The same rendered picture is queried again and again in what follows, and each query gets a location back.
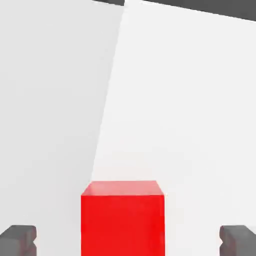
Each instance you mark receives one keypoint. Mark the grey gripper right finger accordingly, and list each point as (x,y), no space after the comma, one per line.
(240,240)

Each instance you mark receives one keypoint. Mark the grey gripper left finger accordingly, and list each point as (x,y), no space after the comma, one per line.
(16,240)

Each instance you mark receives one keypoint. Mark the small red cube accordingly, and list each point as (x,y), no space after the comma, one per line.
(122,224)

